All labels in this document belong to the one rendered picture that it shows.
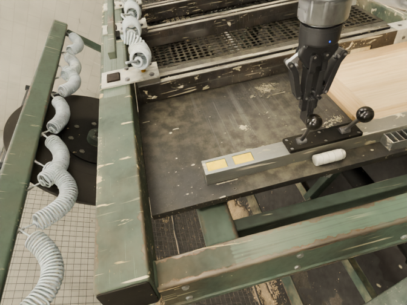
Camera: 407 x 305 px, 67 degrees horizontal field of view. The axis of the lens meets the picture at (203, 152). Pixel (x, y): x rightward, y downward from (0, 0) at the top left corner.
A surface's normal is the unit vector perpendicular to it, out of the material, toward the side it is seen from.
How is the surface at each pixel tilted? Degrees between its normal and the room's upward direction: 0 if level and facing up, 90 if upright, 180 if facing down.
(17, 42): 90
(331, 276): 0
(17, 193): 90
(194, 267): 58
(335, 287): 0
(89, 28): 90
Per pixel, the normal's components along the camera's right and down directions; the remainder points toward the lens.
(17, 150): 0.42, -0.73
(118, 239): -0.11, -0.71
